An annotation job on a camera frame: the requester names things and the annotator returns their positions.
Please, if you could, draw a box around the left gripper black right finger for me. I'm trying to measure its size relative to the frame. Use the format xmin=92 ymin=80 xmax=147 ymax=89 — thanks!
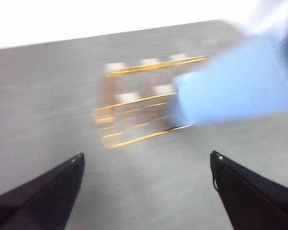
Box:
xmin=210 ymin=150 xmax=288 ymax=230

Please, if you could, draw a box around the blue ribbed plastic cup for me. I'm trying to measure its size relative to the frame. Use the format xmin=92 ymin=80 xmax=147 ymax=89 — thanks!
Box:
xmin=167 ymin=31 xmax=288 ymax=127

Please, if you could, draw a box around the gold wire cup rack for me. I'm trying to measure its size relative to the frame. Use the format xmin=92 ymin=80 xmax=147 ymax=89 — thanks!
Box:
xmin=92 ymin=54 xmax=209 ymax=149

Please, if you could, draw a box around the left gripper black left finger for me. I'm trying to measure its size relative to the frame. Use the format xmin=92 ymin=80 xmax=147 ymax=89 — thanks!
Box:
xmin=0 ymin=152 xmax=85 ymax=230

